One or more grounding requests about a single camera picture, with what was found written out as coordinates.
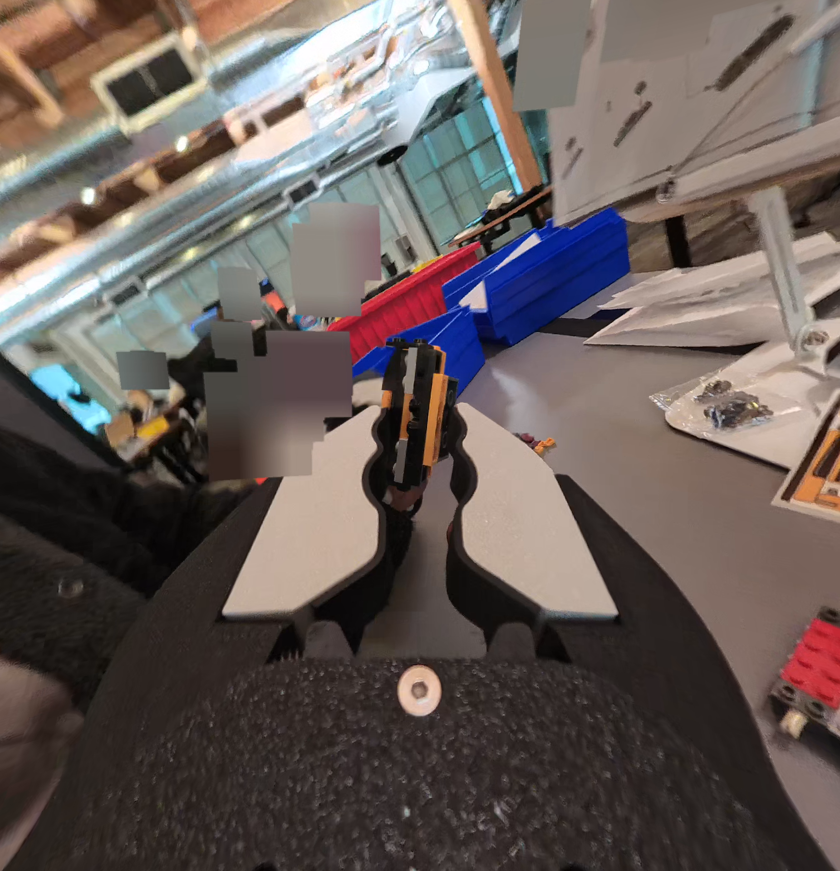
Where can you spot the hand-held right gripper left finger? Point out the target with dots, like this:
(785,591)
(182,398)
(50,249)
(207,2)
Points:
(311,537)

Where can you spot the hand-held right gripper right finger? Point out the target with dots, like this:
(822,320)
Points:
(529,537)

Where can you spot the pile of small lego pieces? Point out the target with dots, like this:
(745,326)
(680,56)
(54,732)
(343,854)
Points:
(546,446)

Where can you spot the orange and black lego assembly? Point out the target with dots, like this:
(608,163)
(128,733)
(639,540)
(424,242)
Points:
(420,408)

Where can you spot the lego sticker sheet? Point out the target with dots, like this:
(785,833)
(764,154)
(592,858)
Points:
(828,463)

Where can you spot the clear bag of black parts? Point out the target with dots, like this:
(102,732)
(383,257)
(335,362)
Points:
(733,408)

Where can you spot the person's black jacket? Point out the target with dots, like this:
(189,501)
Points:
(66,531)

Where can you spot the red storage bin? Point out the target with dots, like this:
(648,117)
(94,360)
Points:
(406,299)

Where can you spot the person's leg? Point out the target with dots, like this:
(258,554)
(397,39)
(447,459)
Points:
(18,748)

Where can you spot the white instruction stand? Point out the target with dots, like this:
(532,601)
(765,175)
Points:
(665,136)

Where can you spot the ceiling vent panel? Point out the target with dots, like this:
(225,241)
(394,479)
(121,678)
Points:
(151,81)

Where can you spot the silver ceiling duct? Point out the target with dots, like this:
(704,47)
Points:
(154,211)

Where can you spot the wooden post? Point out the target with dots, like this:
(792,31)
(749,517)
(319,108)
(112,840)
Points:
(494,88)

